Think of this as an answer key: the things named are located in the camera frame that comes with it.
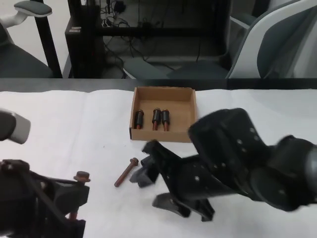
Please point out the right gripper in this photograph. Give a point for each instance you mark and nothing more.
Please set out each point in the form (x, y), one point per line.
(188, 178)

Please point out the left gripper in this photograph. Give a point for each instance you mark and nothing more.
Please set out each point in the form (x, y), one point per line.
(49, 196)

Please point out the black cylindrical sleeve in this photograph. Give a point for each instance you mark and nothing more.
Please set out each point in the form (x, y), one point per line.
(144, 176)

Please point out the copper-coloured flange bolt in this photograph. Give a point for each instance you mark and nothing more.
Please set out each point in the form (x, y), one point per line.
(125, 173)
(82, 176)

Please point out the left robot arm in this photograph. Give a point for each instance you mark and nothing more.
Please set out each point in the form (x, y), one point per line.
(12, 198)

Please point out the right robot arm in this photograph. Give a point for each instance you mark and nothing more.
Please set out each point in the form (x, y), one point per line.
(260, 158)

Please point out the brown cardboard box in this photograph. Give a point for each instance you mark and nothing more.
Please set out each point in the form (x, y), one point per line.
(163, 115)

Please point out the bolt with black sleeve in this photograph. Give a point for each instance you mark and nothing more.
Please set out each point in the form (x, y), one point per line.
(139, 119)
(156, 118)
(165, 120)

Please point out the black computer tower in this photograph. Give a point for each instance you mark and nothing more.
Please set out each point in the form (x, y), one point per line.
(84, 42)

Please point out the grey and white office chair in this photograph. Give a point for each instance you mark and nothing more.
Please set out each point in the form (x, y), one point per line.
(272, 44)
(17, 52)

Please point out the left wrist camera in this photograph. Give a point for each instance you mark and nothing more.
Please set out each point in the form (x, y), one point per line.
(18, 127)

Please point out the black desk frame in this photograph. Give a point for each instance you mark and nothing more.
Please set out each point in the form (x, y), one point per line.
(158, 31)

